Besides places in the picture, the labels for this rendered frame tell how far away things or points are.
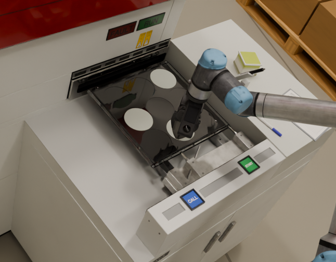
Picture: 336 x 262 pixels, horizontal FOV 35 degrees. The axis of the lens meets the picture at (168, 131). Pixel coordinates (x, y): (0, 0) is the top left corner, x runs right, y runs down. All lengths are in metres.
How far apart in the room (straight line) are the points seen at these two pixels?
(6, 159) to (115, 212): 0.49
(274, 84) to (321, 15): 1.77
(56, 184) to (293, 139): 0.82
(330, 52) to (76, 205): 2.48
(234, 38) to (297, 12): 1.77
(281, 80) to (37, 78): 0.93
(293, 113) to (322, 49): 2.28
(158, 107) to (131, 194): 0.34
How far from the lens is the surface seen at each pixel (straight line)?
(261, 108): 1.57
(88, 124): 1.83
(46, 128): 1.79
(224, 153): 1.83
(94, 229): 1.68
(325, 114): 1.54
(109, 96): 1.83
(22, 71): 1.62
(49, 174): 1.79
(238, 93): 1.46
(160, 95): 1.89
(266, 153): 1.80
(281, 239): 2.88
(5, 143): 1.86
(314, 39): 3.84
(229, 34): 2.18
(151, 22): 1.86
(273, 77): 2.08
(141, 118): 1.79
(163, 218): 1.50
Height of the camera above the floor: 2.20
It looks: 47 degrees down
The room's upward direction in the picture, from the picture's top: 24 degrees clockwise
